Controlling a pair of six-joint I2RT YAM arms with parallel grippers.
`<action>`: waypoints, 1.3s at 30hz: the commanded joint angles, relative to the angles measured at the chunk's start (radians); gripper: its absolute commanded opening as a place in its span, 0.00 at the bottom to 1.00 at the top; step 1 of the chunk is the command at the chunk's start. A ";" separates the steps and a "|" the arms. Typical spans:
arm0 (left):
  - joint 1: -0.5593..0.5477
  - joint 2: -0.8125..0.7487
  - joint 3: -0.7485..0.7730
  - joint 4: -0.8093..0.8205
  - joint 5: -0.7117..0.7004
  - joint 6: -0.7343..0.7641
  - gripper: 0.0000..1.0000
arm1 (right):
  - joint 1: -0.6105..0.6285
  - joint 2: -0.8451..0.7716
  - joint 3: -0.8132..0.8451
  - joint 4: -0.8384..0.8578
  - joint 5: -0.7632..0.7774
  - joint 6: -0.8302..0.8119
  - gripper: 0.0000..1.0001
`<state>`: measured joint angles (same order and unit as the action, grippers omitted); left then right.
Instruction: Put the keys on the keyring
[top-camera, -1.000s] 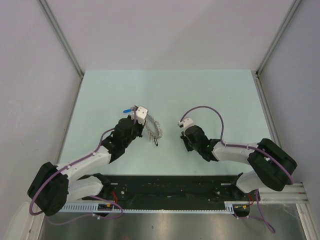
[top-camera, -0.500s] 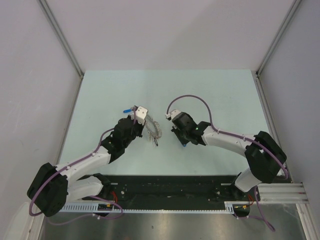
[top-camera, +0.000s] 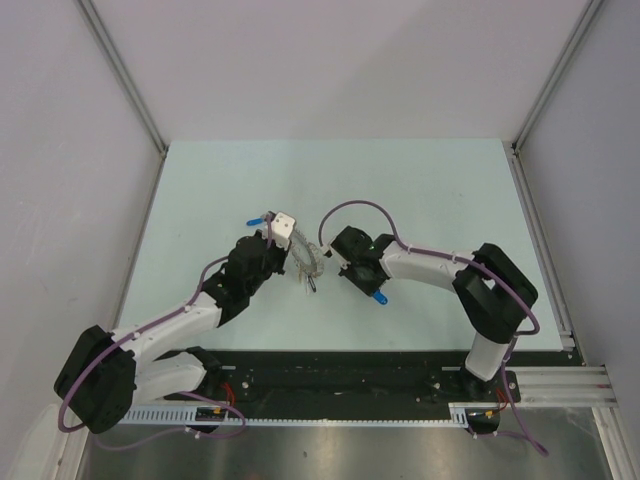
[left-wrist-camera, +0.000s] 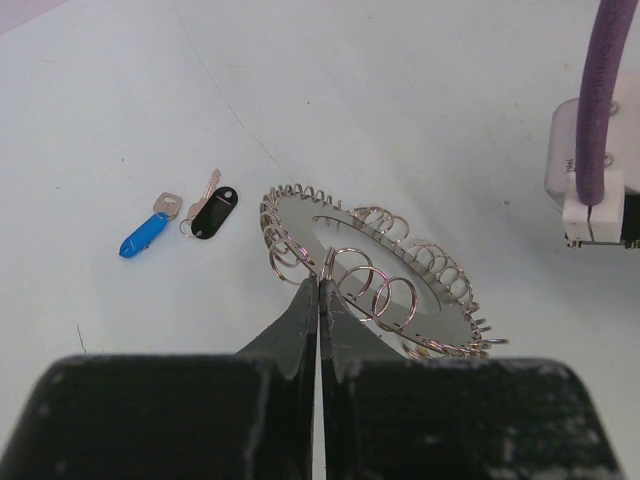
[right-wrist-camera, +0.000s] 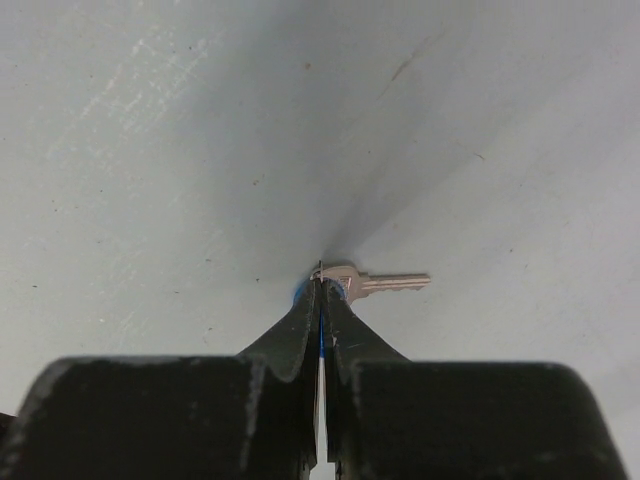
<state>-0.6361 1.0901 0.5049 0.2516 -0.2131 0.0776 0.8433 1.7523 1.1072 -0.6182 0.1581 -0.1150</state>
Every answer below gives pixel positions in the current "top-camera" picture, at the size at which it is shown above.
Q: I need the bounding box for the blue key tag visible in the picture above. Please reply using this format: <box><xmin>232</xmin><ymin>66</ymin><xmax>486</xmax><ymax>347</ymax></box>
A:
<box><xmin>246</xmin><ymin>217</ymin><xmax>265</xmax><ymax>227</ymax></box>
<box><xmin>371</xmin><ymin>290</ymin><xmax>389</xmax><ymax>305</ymax></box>

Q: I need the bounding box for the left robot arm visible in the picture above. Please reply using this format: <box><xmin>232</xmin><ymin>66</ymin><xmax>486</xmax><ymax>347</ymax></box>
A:
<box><xmin>54</xmin><ymin>232</ymin><xmax>289</xmax><ymax>434</ymax></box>

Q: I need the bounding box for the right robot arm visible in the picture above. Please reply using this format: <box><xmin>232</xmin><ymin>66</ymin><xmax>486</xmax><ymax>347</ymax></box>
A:
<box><xmin>322</xmin><ymin>226</ymin><xmax>539</xmax><ymax>401</ymax></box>

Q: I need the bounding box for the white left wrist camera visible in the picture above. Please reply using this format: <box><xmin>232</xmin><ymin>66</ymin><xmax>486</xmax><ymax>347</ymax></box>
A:
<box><xmin>266</xmin><ymin>212</ymin><xmax>297</xmax><ymax>250</ymax></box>

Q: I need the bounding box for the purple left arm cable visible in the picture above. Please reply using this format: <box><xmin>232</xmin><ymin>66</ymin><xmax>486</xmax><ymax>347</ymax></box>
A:
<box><xmin>57</xmin><ymin>214</ymin><xmax>279</xmax><ymax>434</ymax></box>

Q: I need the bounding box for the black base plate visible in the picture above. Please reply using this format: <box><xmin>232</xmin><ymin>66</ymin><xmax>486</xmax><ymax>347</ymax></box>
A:
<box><xmin>147</xmin><ymin>347</ymin><xmax>521</xmax><ymax>403</ymax></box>

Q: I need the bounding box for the white slotted cable duct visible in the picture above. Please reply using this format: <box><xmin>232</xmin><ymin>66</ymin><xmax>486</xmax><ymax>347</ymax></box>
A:
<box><xmin>119</xmin><ymin>397</ymin><xmax>497</xmax><ymax>428</ymax></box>

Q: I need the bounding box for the right aluminium frame post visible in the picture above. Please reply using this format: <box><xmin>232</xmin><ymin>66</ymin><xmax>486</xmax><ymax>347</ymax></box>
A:
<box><xmin>512</xmin><ymin>0</ymin><xmax>609</xmax><ymax>151</ymax></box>

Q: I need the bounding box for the aluminium frame post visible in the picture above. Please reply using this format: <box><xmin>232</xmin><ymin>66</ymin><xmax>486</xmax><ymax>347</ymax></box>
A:
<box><xmin>512</xmin><ymin>0</ymin><xmax>609</xmax><ymax>151</ymax></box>
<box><xmin>74</xmin><ymin>0</ymin><xmax>169</xmax><ymax>156</ymax></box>

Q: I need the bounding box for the aluminium rail profile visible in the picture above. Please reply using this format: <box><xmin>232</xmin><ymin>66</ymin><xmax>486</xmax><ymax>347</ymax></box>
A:
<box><xmin>512</xmin><ymin>366</ymin><xmax>617</xmax><ymax>408</ymax></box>

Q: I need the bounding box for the left aluminium frame post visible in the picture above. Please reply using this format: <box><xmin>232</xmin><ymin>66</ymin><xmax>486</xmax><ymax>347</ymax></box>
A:
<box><xmin>74</xmin><ymin>0</ymin><xmax>169</xmax><ymax>156</ymax></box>

